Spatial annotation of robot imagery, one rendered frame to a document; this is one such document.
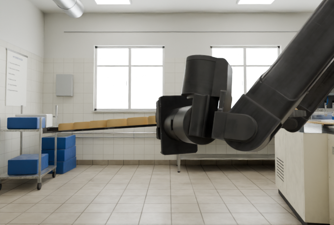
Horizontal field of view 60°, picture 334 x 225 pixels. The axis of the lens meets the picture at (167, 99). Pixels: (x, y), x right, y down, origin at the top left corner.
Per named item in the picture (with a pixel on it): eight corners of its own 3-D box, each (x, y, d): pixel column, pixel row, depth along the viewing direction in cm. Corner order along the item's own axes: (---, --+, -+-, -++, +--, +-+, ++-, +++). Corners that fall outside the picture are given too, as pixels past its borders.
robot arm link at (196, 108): (182, 142, 38) (221, 148, 40) (190, 91, 39) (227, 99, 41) (168, 139, 45) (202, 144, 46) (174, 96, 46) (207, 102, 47)
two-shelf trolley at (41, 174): (20, 177, 453) (22, 105, 458) (56, 176, 459) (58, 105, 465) (-6, 191, 370) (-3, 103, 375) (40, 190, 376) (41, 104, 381)
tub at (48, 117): (23, 126, 450) (23, 113, 450) (52, 126, 456) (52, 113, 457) (14, 127, 414) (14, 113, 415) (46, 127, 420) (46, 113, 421)
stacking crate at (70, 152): (54, 156, 539) (54, 145, 540) (75, 156, 539) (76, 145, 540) (40, 161, 479) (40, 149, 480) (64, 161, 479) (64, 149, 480)
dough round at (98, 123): (112, 127, 70) (111, 119, 71) (91, 129, 68) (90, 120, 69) (107, 127, 75) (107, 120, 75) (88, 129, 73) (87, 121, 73)
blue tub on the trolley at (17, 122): (16, 127, 411) (17, 116, 412) (45, 127, 414) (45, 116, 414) (6, 129, 381) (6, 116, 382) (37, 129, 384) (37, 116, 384)
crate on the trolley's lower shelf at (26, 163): (22, 167, 439) (22, 154, 440) (48, 166, 445) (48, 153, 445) (7, 175, 384) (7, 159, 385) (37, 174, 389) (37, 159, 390)
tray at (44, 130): (306, 115, 81) (305, 110, 81) (289, 117, 46) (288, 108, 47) (132, 127, 110) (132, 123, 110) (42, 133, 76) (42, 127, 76)
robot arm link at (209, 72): (255, 144, 34) (262, 146, 42) (265, 51, 36) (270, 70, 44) (164, 130, 39) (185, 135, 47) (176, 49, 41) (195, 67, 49)
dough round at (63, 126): (59, 131, 74) (59, 123, 74) (57, 131, 78) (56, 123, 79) (79, 129, 76) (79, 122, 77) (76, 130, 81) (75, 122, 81)
